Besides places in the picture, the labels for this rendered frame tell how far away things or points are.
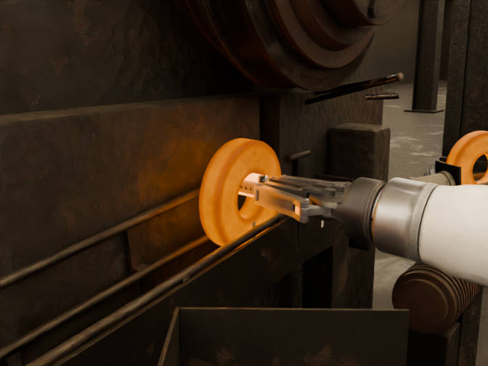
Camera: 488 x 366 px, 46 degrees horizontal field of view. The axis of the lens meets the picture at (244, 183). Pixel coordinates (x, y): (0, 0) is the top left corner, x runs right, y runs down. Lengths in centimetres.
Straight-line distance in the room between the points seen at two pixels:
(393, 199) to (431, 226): 5
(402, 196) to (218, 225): 24
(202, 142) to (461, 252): 39
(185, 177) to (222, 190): 9
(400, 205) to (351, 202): 6
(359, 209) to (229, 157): 18
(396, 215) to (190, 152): 31
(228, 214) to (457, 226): 29
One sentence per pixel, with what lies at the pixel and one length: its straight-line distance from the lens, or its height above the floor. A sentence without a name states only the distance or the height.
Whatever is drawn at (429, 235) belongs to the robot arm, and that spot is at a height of 75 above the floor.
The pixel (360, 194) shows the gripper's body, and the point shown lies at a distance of 67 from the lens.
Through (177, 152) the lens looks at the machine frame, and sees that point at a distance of 78.
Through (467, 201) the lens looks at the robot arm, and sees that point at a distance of 62.
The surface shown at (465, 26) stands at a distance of 506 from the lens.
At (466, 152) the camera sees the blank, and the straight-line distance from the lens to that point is 123.
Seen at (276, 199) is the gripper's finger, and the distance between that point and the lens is 70.
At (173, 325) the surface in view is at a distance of 48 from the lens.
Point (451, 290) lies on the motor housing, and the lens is 115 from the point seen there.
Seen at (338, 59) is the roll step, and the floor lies 93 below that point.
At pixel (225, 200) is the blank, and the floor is 75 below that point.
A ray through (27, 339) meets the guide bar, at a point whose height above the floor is 66.
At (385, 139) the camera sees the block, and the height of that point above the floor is 78.
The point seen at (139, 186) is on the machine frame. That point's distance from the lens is 73.
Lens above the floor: 94
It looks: 13 degrees down
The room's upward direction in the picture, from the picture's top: straight up
